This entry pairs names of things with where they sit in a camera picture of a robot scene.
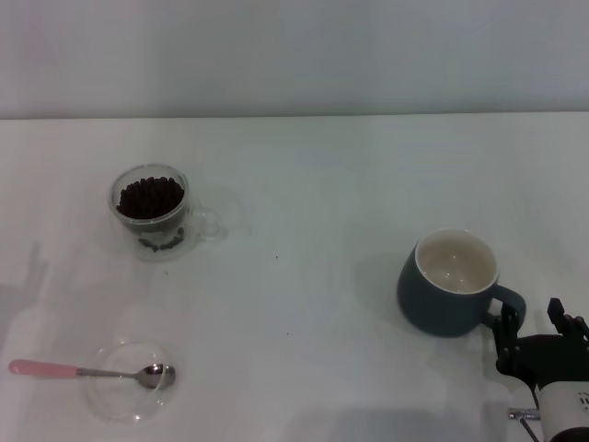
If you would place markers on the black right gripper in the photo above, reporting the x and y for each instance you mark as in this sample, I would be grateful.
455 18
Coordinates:
547 359

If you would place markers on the dark teal ceramic mug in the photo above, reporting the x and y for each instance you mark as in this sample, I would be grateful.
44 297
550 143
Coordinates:
421 308

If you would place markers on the clear glass saucer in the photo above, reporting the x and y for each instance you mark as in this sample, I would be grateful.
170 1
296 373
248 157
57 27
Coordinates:
117 400

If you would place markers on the double-walled clear glass cup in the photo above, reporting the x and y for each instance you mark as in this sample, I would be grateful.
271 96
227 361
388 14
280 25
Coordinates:
202 221

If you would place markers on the dark roasted coffee beans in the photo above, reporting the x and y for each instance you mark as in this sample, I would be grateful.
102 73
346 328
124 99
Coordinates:
147 198

